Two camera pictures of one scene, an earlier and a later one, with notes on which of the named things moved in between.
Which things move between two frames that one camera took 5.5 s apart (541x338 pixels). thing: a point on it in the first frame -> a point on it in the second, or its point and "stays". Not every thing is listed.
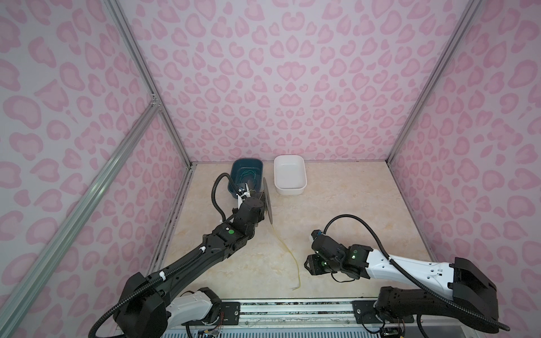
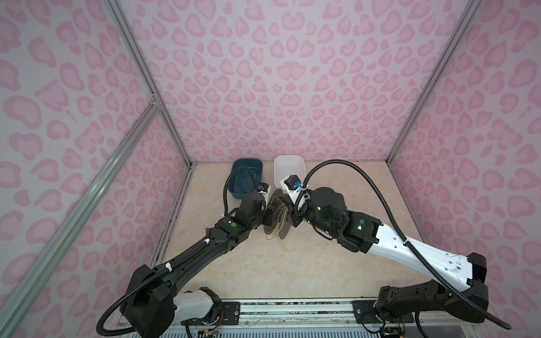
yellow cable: (299, 284) -> (285, 215)
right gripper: (311, 261) -> (294, 218)
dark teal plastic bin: (246, 170) stays
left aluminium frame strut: (117, 13) stays
